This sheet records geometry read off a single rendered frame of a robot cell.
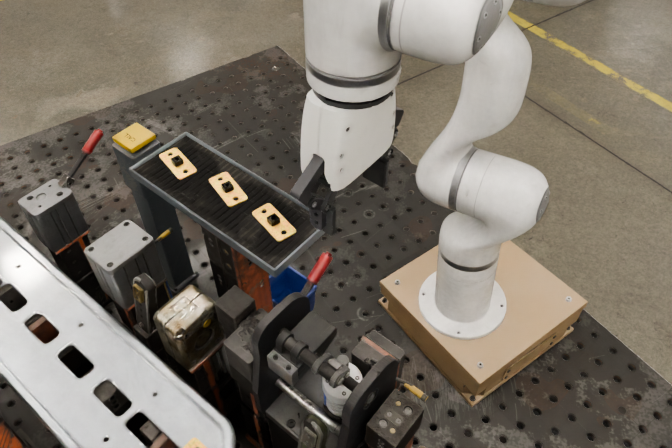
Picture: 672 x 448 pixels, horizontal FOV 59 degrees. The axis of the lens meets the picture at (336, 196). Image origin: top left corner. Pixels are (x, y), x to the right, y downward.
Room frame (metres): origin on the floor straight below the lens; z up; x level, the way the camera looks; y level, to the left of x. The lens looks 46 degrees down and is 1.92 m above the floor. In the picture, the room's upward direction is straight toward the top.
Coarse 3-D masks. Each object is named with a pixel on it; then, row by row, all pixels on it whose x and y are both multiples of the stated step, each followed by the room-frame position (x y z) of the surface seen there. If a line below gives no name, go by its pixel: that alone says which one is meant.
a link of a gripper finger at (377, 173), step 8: (376, 160) 0.49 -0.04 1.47; (384, 160) 0.48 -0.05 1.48; (368, 168) 0.49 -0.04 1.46; (376, 168) 0.49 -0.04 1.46; (384, 168) 0.48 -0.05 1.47; (368, 176) 0.49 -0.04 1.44; (376, 176) 0.48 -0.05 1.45; (384, 176) 0.48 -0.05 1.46; (376, 184) 0.48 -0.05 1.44; (384, 184) 0.48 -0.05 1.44
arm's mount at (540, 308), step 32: (512, 256) 0.88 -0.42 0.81; (384, 288) 0.81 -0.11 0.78; (416, 288) 0.80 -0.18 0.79; (512, 288) 0.79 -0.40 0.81; (544, 288) 0.78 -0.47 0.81; (416, 320) 0.72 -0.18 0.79; (512, 320) 0.70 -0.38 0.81; (544, 320) 0.70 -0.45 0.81; (576, 320) 0.74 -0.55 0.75; (448, 352) 0.63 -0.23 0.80; (480, 352) 0.63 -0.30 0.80; (512, 352) 0.63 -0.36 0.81; (544, 352) 0.69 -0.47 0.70; (480, 384) 0.56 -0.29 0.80
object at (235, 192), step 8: (216, 176) 0.78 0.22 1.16; (224, 176) 0.78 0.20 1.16; (216, 184) 0.76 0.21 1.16; (224, 184) 0.75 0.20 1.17; (232, 184) 0.75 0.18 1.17; (224, 192) 0.74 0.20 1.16; (232, 192) 0.74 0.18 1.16; (240, 192) 0.74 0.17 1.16; (224, 200) 0.72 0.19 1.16; (232, 200) 0.72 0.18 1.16; (240, 200) 0.72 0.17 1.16
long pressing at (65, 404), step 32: (0, 224) 0.81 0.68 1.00; (0, 256) 0.73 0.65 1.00; (32, 256) 0.73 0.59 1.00; (32, 288) 0.65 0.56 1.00; (64, 288) 0.65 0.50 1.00; (0, 320) 0.58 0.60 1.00; (64, 320) 0.58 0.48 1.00; (96, 320) 0.58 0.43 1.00; (0, 352) 0.52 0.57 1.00; (32, 352) 0.52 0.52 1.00; (96, 352) 0.52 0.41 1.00; (128, 352) 0.52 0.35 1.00; (32, 384) 0.46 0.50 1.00; (64, 384) 0.46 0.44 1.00; (96, 384) 0.46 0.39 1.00; (128, 384) 0.46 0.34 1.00; (160, 384) 0.46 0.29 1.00; (64, 416) 0.41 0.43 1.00; (96, 416) 0.41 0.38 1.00; (128, 416) 0.41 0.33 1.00; (160, 416) 0.41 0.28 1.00; (192, 416) 0.41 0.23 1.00; (224, 416) 0.41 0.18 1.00
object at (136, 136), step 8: (128, 128) 0.92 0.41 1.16; (136, 128) 0.92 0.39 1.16; (144, 128) 0.92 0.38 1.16; (120, 136) 0.90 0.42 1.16; (128, 136) 0.90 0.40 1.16; (136, 136) 0.90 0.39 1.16; (144, 136) 0.90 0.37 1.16; (152, 136) 0.90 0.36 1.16; (120, 144) 0.88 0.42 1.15; (128, 144) 0.87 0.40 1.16; (136, 144) 0.87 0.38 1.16; (144, 144) 0.88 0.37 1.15
